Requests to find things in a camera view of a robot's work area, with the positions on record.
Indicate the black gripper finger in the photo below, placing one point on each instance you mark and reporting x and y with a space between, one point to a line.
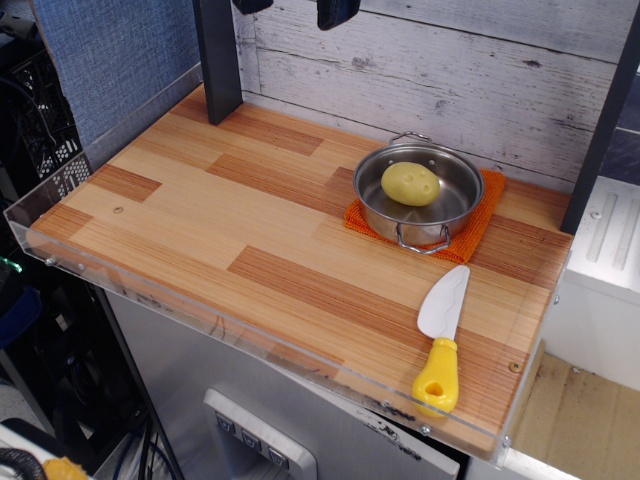
252 6
332 13

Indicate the yellow toy potato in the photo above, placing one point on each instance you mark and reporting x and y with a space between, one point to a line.
410 184

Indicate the black plastic crate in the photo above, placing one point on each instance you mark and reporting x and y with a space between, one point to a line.
46 125

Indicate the orange knitted cloth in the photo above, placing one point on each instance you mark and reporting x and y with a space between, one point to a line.
462 246

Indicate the clear acrylic table guard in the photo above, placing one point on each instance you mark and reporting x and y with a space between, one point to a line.
237 231

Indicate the silver toy fridge cabinet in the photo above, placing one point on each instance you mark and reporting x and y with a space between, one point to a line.
177 365

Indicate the white toy sink unit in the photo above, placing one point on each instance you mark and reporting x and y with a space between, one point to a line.
592 321

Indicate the grey dispenser button panel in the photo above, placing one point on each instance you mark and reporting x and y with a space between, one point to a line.
254 448

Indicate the yellow object bottom left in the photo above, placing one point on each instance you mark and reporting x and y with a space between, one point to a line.
63 469

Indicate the dark grey left post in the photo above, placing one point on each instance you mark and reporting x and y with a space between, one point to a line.
218 57

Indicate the dark grey post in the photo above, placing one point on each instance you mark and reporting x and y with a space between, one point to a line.
604 130
218 57

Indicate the steel pan with handles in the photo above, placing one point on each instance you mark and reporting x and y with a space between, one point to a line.
428 229

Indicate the dark grey right post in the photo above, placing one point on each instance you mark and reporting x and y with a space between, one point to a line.
604 130

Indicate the toy knife yellow handle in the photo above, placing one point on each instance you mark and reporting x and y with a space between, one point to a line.
436 387

